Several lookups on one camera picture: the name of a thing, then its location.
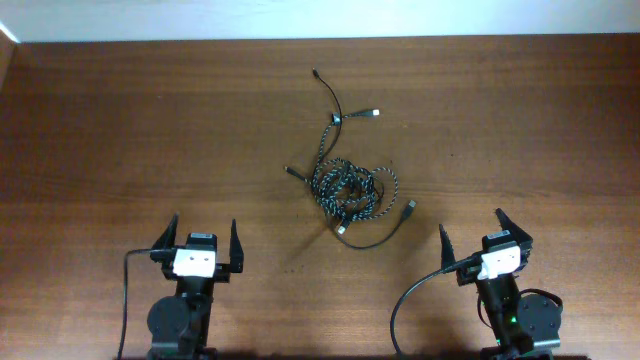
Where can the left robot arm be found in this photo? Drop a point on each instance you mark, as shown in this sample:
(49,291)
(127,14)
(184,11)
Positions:
(179,323)

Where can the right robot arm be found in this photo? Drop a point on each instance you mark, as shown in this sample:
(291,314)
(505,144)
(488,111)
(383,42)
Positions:
(525,322)

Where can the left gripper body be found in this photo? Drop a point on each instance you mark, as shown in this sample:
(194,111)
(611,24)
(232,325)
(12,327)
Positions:
(232,267)

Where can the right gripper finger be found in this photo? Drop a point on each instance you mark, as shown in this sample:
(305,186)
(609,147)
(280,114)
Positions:
(447,252)
(522,238)

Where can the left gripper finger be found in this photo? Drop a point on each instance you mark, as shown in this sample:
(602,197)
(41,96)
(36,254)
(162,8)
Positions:
(236,252)
(167,238)

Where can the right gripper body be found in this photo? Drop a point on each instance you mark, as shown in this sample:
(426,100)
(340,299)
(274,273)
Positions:
(463,275)

